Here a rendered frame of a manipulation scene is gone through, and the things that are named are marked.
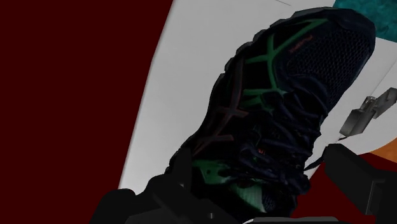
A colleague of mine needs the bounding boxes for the black sneaker with green stripes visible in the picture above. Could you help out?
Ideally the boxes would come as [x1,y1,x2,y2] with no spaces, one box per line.
[164,6,377,223]

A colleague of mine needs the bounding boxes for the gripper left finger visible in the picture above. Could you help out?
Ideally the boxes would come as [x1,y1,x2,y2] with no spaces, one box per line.
[89,147,240,224]

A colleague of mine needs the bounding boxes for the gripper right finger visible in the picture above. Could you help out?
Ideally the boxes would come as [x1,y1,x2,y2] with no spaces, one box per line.
[321,143,397,224]

